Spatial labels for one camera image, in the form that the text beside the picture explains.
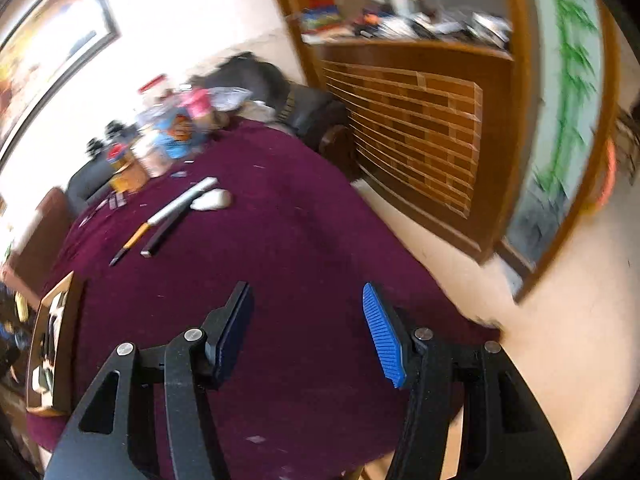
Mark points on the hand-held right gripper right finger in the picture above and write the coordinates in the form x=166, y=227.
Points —
x=382, y=335

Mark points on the wooden cabinet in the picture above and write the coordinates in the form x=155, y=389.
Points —
x=425, y=125

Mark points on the black chair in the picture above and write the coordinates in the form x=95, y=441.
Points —
x=90, y=182

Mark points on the green plant painted panel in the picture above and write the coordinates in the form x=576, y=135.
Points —
x=565, y=110

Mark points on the small jar red lid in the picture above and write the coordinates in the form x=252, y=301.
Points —
x=116, y=154

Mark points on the pink cup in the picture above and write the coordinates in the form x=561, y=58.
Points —
x=197, y=105

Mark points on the small blue wrapper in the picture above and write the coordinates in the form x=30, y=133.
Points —
x=178, y=174

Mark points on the black bag on chair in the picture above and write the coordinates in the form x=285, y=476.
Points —
x=295, y=100

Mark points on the long white stick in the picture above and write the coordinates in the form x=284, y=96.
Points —
x=182, y=201

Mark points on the wooden tray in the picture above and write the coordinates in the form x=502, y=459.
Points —
x=72, y=350

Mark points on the white plastic bottle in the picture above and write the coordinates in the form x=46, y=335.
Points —
x=212, y=200

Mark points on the row of small metal clips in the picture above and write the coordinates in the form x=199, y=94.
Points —
x=102, y=207

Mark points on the framed painting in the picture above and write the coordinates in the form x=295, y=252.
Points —
x=45, y=50

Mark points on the purple tablecloth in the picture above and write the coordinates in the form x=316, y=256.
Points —
x=300, y=240

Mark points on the brown chair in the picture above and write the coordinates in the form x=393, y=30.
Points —
x=40, y=235

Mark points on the white labelled jar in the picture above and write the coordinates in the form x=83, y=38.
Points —
x=152, y=160

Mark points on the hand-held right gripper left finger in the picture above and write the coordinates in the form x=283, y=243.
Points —
x=235, y=335

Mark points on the black and yellow pen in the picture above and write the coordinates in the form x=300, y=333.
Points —
x=129, y=244

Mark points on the black marker white tip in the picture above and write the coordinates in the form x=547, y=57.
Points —
x=162, y=235

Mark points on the clutter on cabinet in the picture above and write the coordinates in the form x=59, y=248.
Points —
x=400, y=15

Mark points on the yellow jar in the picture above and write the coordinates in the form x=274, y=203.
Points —
x=127, y=175

